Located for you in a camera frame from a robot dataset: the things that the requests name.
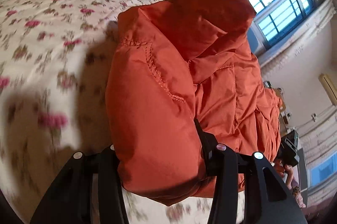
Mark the floral quilt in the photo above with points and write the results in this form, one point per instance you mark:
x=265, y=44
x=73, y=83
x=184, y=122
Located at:
x=47, y=29

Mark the barred window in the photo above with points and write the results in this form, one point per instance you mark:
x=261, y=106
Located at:
x=276, y=16

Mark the floral curtain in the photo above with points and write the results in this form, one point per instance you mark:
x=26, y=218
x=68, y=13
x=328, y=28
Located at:
x=318, y=134
x=302, y=40

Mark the small bright window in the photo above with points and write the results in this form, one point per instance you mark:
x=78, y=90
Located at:
x=322, y=171

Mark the dark wooden side table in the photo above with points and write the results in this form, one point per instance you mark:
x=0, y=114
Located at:
x=285, y=113

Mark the air conditioner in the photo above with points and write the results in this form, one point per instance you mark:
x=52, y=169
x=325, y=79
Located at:
x=329, y=87

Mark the orange quilted jacket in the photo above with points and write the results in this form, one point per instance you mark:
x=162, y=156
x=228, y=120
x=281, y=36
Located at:
x=163, y=82

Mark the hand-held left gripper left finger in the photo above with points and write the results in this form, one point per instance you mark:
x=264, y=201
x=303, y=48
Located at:
x=105, y=163

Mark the person's right hand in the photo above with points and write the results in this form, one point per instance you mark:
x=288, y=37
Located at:
x=288, y=174

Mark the person's right forearm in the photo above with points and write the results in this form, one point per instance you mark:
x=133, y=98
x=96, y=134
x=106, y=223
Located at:
x=297, y=195

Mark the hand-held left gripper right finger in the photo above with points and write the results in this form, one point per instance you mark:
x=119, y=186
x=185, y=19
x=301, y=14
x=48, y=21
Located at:
x=208, y=153

